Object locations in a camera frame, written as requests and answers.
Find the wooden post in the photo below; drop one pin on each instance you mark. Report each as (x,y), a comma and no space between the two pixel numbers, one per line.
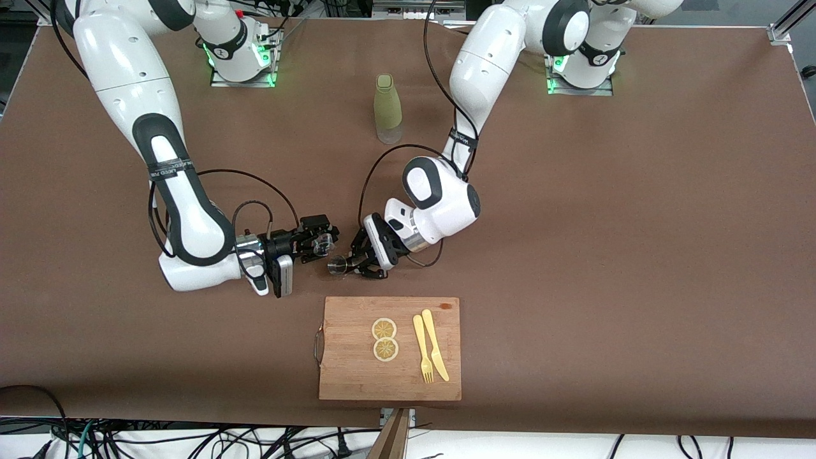
(394,443)

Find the clear glass measuring cup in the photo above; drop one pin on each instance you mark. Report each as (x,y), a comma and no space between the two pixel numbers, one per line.
(324,243)

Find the yellow plastic knife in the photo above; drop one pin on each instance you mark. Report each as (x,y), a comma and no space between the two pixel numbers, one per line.
(435,347)

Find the lemon slice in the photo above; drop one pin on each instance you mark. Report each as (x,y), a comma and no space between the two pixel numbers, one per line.
(384,329)
(386,350)

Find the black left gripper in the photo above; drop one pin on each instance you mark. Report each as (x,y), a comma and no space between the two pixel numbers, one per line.
(365,250)

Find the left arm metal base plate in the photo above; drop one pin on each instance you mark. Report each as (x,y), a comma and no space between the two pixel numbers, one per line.
(554,86)

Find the metal bracket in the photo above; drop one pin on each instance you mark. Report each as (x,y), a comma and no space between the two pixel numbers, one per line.
(411,414)

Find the aluminium frame profile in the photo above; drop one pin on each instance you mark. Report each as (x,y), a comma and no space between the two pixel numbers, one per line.
(790,16)

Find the yellow plastic fork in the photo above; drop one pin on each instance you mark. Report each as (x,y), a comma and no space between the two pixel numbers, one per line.
(421,341)

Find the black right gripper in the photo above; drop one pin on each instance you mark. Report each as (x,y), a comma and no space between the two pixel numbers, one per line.
(281,245)

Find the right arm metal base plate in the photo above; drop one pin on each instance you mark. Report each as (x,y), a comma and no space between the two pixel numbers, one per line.
(271,60)

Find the steel jigger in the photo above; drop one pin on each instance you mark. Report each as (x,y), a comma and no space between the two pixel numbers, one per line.
(338,266)

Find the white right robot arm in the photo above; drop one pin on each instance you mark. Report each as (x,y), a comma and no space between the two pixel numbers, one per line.
(127,64)

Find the brown table cover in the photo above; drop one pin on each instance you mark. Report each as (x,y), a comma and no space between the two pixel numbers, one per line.
(574,191)

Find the green bottle with clear base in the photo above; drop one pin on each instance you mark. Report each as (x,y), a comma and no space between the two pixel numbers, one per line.
(387,105)

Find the wooden cutting board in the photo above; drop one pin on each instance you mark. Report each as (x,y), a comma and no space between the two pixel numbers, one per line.
(357,376)

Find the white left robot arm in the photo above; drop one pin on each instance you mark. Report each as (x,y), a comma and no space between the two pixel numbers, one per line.
(484,70)

